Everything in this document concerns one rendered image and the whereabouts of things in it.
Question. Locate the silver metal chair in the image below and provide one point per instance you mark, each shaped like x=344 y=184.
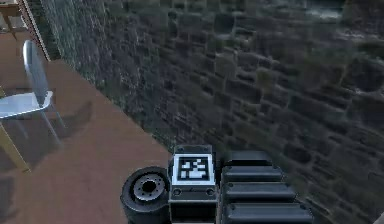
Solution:
x=33 y=96

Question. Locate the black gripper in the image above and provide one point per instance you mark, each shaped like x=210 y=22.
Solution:
x=146 y=193

